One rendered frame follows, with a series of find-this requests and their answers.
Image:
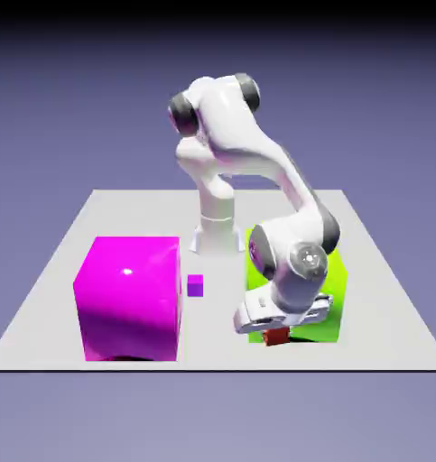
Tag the small red cube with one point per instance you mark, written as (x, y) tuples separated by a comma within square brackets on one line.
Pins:
[(275, 336)]

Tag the small purple cube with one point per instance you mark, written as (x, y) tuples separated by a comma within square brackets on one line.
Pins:
[(195, 285)]

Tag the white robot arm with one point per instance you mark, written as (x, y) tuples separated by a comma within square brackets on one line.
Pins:
[(239, 126)]

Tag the large magenta box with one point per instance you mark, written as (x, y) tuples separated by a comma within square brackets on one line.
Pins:
[(129, 299)]

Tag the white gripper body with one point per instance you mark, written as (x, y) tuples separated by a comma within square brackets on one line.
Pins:
[(255, 317)]

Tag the large lime green box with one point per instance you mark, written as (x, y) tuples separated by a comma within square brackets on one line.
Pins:
[(333, 299)]

